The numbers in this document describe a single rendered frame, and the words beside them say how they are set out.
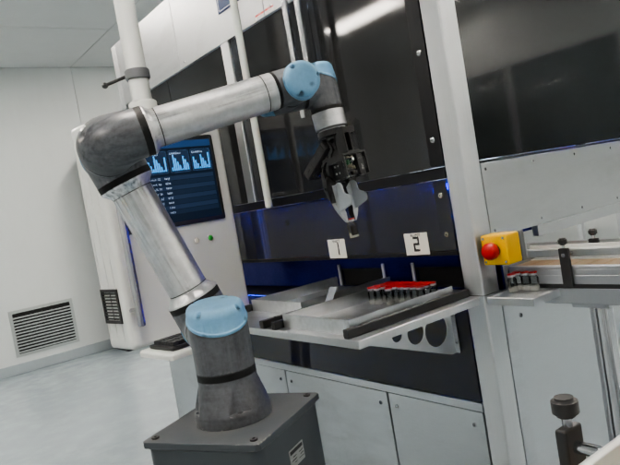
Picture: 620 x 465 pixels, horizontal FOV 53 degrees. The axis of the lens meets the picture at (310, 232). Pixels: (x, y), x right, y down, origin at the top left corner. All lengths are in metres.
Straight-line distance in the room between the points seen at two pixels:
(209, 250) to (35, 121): 4.78
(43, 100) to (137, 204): 5.66
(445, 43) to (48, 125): 5.66
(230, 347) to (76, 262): 5.65
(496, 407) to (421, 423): 0.29
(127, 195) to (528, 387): 1.10
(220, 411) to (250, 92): 0.61
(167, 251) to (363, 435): 1.05
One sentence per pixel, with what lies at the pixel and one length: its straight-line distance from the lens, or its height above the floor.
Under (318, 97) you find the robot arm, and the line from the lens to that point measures 1.42.
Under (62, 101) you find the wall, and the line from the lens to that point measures 6.98.
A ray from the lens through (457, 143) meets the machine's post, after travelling 1.56.
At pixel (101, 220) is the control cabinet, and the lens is 2.11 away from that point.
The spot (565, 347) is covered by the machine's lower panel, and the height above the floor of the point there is 0.67.
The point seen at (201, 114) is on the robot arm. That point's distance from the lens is 1.21.
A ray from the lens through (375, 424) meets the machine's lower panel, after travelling 2.03.
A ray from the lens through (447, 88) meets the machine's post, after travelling 1.57.
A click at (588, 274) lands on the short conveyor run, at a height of 0.91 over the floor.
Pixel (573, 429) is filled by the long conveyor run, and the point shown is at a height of 0.97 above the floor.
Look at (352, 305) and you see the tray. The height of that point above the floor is 0.88.
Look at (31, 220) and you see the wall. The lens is 6.71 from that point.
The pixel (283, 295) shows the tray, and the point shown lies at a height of 0.90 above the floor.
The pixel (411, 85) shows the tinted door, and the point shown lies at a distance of 1.66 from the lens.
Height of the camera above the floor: 1.19
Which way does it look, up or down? 3 degrees down
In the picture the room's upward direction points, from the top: 10 degrees counter-clockwise
